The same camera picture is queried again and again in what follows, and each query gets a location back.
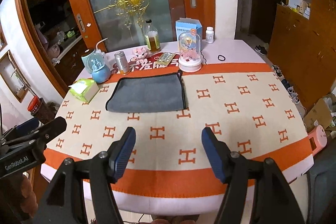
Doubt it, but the purple and grey towel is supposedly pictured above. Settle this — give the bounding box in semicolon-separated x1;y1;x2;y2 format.
105;70;187;113

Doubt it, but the person's left hand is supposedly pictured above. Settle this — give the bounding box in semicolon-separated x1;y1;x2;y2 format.
17;174;38;218

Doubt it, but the red bucket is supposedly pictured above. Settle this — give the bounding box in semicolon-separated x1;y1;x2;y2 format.
27;96;43;116

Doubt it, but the green tissue pack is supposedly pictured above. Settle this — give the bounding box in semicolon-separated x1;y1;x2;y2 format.
70;79;100;103

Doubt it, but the blue castle snow globe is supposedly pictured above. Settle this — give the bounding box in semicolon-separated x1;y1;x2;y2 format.
89;54;111;84

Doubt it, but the pink plastic device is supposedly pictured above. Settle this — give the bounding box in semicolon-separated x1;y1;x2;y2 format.
308;125;327;156

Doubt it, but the orange beige H-pattern blanket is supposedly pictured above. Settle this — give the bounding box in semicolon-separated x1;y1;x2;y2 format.
43;62;314;199

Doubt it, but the cardboard box on floor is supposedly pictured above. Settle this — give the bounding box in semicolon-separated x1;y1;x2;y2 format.
303;94;335;132

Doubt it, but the silver drink can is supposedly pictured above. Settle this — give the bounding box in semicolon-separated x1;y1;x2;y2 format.
114;51;130;75

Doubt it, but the red mat with white letters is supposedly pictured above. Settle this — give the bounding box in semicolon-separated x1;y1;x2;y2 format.
111;52;179;74

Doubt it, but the pink block toy animal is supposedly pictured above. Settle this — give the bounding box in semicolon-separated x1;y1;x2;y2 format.
131;46;150;61

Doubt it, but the black sneaker on floor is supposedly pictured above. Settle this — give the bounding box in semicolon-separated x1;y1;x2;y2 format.
255;45;268;56

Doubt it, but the pill blister pack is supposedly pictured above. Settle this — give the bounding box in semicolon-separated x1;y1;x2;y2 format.
156;52;175;65

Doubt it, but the glass dome with pink base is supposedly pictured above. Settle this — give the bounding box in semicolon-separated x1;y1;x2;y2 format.
178;29;202;73

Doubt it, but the glass bottle with yellow drink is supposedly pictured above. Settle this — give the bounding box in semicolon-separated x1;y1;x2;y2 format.
144;19;161;53

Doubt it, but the wooden cabinet right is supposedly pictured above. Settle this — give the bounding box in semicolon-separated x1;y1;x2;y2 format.
268;0;335;110

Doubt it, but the white pill bottle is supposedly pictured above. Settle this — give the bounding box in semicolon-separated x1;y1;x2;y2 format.
206;26;215;44

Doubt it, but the light blue carton box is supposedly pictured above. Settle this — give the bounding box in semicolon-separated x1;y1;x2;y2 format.
175;18;203;53

